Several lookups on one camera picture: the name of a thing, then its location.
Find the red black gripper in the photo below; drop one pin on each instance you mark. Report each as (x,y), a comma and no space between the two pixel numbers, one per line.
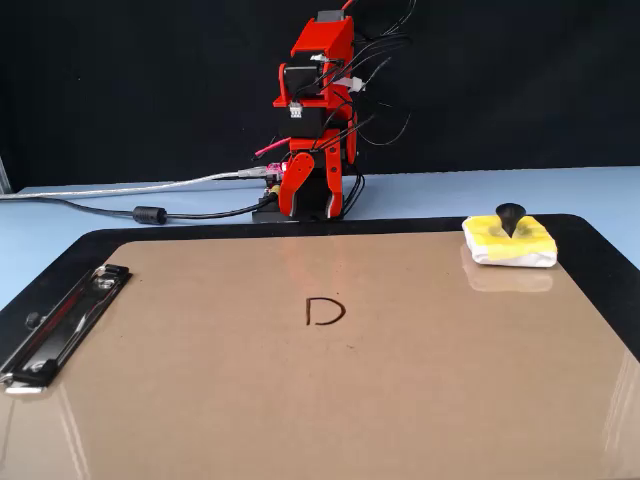
(340,142)

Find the black cone knob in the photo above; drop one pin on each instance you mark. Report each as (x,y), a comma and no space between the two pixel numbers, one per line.
(509,215)

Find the yellow white sponge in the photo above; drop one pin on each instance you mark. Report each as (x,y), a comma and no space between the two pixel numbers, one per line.
(530,245)

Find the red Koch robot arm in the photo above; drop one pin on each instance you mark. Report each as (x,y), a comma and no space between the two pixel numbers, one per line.
(325,40)

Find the controller circuit board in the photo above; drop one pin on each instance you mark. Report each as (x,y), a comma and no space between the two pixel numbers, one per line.
(274,170)

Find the drawn letter D mark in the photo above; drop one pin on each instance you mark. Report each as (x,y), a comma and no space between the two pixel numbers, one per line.
(308,312)

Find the brown clipboard board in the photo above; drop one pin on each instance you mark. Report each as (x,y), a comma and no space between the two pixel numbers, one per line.
(320,400)

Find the black backdrop cloth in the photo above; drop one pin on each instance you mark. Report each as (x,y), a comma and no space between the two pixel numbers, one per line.
(100,75)

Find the metal clipboard clip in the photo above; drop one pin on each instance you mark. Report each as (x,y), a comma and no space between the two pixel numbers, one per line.
(60,335)

